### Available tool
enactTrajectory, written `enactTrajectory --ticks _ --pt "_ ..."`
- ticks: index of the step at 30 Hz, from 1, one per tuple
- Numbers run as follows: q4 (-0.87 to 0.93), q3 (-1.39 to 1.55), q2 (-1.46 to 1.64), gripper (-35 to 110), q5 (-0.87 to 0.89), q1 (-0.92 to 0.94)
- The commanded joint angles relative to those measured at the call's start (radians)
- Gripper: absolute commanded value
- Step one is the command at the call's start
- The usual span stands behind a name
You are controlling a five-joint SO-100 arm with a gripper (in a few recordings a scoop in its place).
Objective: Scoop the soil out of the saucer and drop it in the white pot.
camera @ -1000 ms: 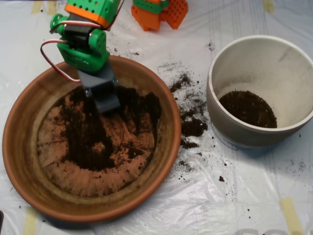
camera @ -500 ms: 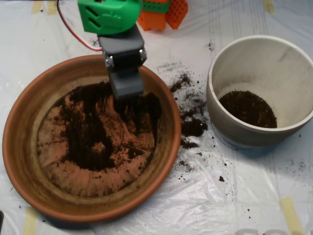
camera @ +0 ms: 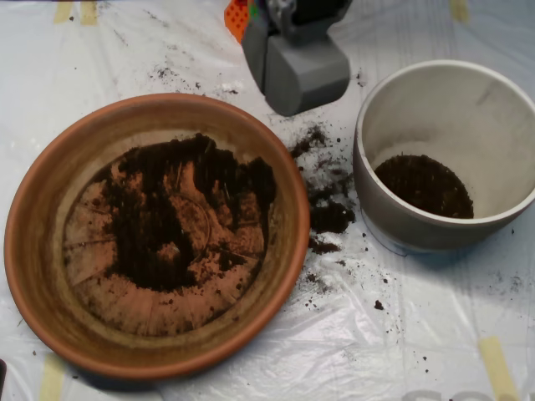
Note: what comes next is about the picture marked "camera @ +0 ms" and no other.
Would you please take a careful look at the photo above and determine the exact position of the large dark soil pile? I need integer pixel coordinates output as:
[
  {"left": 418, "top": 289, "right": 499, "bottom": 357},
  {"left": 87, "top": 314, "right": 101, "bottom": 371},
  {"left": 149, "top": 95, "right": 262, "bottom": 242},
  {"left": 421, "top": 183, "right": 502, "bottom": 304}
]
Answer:
[{"left": 99, "top": 132, "right": 279, "bottom": 292}]

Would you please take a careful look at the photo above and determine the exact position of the beige masking tape strip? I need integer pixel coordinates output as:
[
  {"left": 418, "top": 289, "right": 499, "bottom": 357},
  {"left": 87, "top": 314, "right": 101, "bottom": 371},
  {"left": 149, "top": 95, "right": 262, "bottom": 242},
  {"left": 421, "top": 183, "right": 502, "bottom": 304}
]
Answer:
[
  {"left": 53, "top": 2, "right": 74, "bottom": 24},
  {"left": 80, "top": 1, "right": 99, "bottom": 27},
  {"left": 38, "top": 353, "right": 67, "bottom": 401},
  {"left": 449, "top": 0, "right": 470, "bottom": 23},
  {"left": 478, "top": 337, "right": 522, "bottom": 401}
]

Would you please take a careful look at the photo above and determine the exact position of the clear plastic sheet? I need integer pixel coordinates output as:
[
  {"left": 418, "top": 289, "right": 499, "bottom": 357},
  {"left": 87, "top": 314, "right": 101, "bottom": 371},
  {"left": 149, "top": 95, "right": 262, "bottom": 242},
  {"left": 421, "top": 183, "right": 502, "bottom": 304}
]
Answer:
[{"left": 0, "top": 0, "right": 535, "bottom": 401}]

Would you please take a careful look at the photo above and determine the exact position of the scattered spilled dark soil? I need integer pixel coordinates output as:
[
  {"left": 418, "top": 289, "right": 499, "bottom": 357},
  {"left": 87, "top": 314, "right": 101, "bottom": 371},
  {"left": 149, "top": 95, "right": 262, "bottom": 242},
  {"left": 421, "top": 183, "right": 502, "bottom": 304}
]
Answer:
[{"left": 290, "top": 123, "right": 360, "bottom": 256}]

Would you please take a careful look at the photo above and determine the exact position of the small dark soil pile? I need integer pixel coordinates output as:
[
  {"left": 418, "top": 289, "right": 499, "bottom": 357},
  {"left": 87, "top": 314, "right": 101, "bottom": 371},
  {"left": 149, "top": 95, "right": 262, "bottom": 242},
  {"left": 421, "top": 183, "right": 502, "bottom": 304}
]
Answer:
[{"left": 374, "top": 154, "right": 475, "bottom": 220}]

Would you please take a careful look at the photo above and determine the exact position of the white ceramic pot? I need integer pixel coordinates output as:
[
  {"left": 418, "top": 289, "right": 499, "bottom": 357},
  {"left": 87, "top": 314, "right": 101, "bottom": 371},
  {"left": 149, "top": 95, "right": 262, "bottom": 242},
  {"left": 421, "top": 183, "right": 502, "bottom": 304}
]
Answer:
[{"left": 353, "top": 59, "right": 535, "bottom": 255}]

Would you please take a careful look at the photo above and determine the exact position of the terracotta clay dish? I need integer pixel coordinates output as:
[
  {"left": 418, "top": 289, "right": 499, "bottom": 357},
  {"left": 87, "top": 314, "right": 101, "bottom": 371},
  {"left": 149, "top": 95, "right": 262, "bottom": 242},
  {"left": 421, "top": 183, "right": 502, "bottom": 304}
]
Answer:
[{"left": 3, "top": 93, "right": 312, "bottom": 381}]

